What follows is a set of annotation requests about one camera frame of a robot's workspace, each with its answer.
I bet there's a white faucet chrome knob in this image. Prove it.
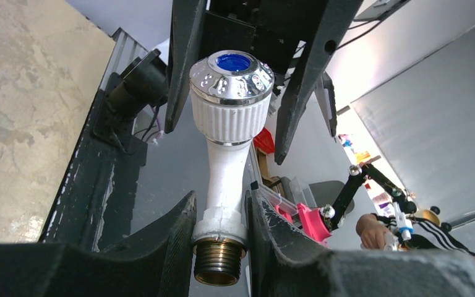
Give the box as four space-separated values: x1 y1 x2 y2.
189 50 274 286

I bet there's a person hand in background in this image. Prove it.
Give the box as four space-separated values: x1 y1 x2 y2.
356 213 391 249

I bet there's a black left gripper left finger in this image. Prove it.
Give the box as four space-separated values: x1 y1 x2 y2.
0 191 197 296

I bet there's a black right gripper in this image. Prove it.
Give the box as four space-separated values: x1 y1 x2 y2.
164 0 362 165

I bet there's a pink black teleoperation device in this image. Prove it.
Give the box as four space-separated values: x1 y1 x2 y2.
268 163 459 251

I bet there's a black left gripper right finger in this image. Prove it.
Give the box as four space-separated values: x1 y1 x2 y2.
246 190 475 296

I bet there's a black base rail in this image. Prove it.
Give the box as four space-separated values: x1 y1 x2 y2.
39 29 155 252

